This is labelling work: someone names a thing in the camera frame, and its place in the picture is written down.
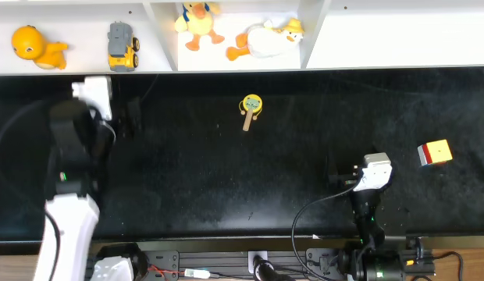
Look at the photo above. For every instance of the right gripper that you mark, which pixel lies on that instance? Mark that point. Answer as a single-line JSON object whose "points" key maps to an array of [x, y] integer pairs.
{"points": [[348, 175]]}

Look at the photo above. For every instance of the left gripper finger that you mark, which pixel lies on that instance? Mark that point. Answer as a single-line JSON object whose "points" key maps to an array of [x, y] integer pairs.
{"points": [[134, 115]]}

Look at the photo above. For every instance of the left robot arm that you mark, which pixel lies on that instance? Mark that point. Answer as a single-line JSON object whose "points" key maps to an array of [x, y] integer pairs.
{"points": [[70, 218]]}

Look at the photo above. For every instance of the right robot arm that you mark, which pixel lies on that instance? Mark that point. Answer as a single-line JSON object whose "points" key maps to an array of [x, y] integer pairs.
{"points": [[367, 210]]}

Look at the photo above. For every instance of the grey and yellow toy truck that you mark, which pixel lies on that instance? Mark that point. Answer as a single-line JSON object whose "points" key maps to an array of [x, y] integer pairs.
{"points": [[121, 47]]}

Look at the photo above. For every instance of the yellow rattle drum toy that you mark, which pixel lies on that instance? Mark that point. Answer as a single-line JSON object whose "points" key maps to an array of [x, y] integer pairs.
{"points": [[252, 104]]}

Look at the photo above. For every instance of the many-coloured puzzle cube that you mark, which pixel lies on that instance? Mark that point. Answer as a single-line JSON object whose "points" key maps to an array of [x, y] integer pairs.
{"points": [[437, 152]]}

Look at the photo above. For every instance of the yellow plush duck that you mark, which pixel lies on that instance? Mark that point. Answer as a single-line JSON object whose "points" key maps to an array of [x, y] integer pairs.
{"points": [[199, 23]]}

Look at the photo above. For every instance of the yellow rubber duck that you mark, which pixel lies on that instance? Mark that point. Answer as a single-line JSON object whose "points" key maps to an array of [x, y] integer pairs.
{"points": [[29, 45]]}

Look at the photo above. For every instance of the white shelf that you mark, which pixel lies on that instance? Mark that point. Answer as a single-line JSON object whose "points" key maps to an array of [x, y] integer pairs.
{"points": [[382, 43]]}

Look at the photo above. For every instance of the white plush duck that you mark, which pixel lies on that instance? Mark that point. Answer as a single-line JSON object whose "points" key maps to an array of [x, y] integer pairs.
{"points": [[269, 41]]}

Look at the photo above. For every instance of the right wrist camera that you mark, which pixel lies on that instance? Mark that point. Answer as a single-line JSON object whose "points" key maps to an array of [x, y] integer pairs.
{"points": [[374, 173]]}

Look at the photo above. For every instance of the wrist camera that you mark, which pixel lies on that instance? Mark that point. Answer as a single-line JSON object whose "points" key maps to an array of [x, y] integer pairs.
{"points": [[93, 93], [374, 173]]}

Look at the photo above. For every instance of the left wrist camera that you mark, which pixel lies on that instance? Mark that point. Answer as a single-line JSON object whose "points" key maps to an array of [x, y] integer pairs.
{"points": [[93, 93]]}

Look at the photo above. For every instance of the mounting rail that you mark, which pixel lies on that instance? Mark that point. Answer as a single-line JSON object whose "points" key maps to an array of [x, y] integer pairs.
{"points": [[226, 262]]}

